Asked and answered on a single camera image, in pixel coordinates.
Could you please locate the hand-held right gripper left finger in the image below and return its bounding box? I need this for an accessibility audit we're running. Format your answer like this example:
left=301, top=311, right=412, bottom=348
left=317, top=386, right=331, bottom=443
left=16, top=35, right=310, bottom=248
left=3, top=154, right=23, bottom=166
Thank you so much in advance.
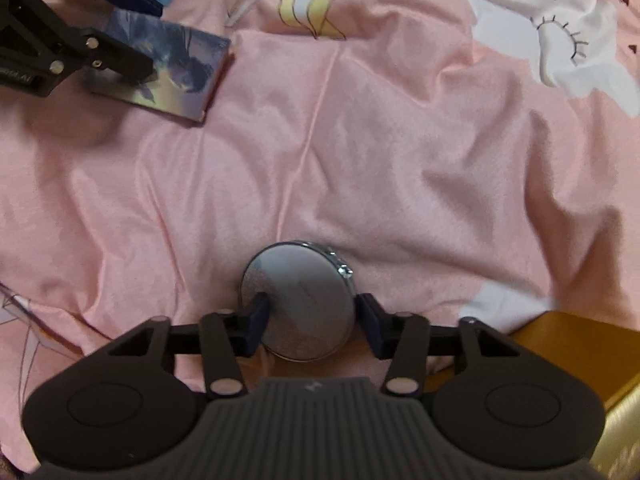
left=107, top=292, right=271, bottom=397

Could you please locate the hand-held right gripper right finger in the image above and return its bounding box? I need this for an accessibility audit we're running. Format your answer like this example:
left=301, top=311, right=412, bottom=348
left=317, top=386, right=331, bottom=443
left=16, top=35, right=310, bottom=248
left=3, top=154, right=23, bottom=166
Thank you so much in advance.
left=356, top=294, right=516, bottom=396

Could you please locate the round silver compact mirror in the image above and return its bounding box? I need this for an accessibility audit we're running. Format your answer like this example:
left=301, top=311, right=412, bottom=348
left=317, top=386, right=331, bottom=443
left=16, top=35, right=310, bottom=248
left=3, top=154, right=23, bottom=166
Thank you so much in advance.
left=239, top=241, right=357, bottom=361

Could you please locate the purple blue printed card box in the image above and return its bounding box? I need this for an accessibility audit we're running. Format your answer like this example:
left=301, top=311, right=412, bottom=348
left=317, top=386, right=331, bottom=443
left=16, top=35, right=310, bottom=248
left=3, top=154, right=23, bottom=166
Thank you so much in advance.
left=87, top=7, right=235, bottom=125

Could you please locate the orange cardboard box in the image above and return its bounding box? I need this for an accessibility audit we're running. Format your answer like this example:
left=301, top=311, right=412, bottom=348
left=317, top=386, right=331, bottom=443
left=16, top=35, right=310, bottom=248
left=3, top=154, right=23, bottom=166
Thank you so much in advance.
left=507, top=310, right=640, bottom=480

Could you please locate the pink printed quilt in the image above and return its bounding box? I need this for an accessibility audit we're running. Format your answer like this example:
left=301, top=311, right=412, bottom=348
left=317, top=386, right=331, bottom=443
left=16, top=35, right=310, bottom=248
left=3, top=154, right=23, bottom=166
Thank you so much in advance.
left=0, top=0, right=640, bottom=480

